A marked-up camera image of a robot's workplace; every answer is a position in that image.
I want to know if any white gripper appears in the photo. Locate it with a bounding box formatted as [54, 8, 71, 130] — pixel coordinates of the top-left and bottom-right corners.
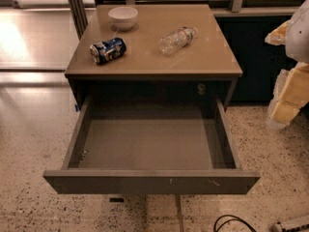
[265, 20, 309, 130]

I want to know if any grey top drawer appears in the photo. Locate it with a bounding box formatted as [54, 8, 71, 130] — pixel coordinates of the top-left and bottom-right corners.
[43, 98, 260, 194]

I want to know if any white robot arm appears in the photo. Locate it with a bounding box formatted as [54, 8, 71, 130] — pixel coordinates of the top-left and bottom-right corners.
[265, 0, 309, 130]

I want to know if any grey drawer cabinet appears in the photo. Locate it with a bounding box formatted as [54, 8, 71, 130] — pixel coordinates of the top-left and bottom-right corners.
[65, 5, 242, 104]

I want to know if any dark low cabinet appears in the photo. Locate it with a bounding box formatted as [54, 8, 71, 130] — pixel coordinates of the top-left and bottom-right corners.
[215, 15, 296, 102]

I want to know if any clear plastic water bottle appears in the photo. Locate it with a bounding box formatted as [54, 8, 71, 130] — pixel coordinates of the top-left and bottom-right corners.
[158, 26, 198, 55]

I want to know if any grey power strip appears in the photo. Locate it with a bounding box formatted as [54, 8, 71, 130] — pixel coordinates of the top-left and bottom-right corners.
[271, 215, 309, 232]

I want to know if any white ceramic bowl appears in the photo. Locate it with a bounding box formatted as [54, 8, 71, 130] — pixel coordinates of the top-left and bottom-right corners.
[108, 6, 138, 31]

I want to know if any blue crushed soda can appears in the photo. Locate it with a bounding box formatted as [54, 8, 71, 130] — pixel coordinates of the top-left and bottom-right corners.
[90, 38, 126, 65]

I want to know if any black floor cable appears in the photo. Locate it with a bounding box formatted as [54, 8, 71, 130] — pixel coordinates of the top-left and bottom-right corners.
[213, 214, 258, 232]

